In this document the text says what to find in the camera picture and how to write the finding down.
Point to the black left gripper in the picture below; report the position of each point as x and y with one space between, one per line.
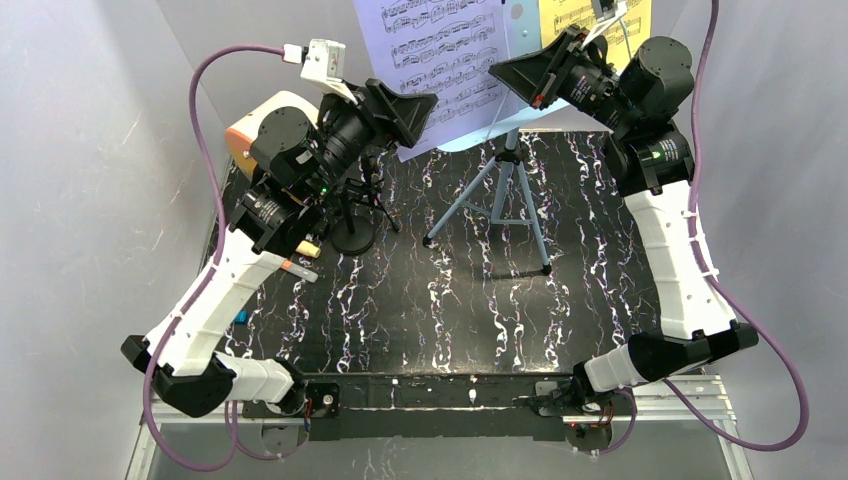
379 105

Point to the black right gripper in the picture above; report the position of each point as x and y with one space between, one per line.
553 64

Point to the lavender sheet music page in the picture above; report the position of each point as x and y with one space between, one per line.
443 48

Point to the black tripod microphone stand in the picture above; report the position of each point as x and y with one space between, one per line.
364 190

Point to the black round microphone stand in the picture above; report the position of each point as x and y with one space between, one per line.
353 234

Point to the beige microphone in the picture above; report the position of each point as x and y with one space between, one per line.
308 249

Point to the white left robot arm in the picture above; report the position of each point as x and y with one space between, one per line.
301 154

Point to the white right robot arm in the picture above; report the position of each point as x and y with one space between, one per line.
653 166

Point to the white and orange drum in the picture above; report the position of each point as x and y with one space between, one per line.
240 135

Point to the black and blue marker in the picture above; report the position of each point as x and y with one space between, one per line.
241 317

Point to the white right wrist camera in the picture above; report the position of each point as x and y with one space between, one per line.
607 13

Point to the aluminium frame rail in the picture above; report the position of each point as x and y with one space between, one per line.
334 407

